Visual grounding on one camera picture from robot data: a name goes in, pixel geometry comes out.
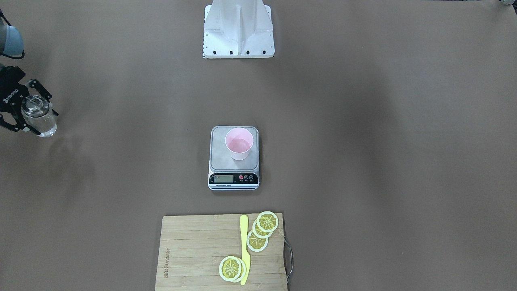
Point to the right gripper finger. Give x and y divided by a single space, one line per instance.
20 123
39 105

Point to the pink plastic cup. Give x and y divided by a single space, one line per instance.
239 142

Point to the yellow plastic knife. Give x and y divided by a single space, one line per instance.
245 256

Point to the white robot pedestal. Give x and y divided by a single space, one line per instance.
238 29

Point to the wooden cutting board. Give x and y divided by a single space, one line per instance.
193 246

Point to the glass sauce bottle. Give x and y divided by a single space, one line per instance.
46 125

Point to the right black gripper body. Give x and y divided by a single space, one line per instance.
9 89

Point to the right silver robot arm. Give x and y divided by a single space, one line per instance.
12 47

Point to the silver kitchen scale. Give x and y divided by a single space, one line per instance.
224 173

